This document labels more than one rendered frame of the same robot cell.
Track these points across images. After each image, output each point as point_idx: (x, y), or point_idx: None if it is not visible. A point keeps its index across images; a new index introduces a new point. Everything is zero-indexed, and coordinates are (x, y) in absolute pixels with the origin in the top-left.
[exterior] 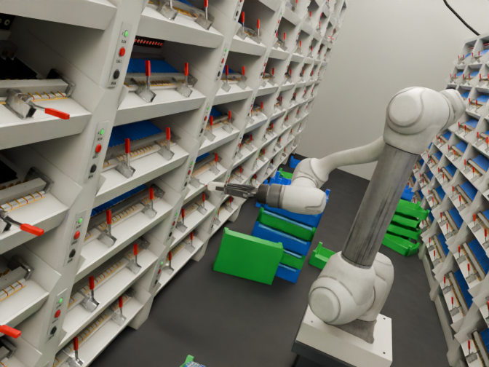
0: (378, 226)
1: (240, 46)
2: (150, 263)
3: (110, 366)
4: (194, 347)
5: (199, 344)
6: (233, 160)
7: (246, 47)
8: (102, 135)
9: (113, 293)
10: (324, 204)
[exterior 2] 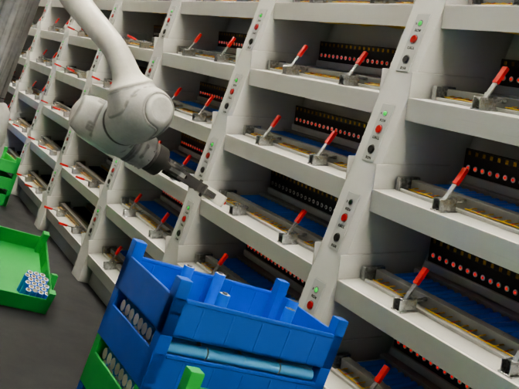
0: None
1: (303, 11)
2: (157, 246)
3: (102, 318)
4: (63, 339)
5: (62, 343)
6: (337, 261)
7: (321, 11)
8: (153, 64)
9: (133, 224)
10: (72, 106)
